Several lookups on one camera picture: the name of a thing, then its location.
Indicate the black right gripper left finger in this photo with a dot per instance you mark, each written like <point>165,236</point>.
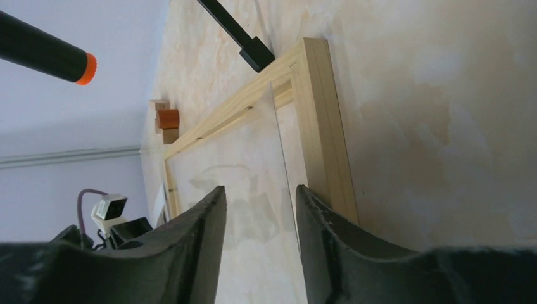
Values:
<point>177,262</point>

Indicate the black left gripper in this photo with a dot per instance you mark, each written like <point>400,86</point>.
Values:
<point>118,235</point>

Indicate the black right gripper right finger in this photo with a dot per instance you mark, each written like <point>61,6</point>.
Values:
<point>343,263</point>

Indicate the light wooden picture frame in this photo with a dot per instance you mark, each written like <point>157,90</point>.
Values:
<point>303,76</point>

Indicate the white mat board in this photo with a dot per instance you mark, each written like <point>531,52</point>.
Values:
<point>159,211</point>

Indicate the upright wooden block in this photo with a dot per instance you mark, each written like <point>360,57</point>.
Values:
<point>167,136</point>

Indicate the brown wooden cylinder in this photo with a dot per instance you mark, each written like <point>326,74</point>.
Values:
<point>168,119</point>

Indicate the black microphone orange tip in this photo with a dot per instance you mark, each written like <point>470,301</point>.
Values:
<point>31,47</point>

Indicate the black microphone tripod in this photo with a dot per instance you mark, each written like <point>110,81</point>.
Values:
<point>253,51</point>

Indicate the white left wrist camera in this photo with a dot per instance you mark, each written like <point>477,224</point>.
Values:
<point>108,212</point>

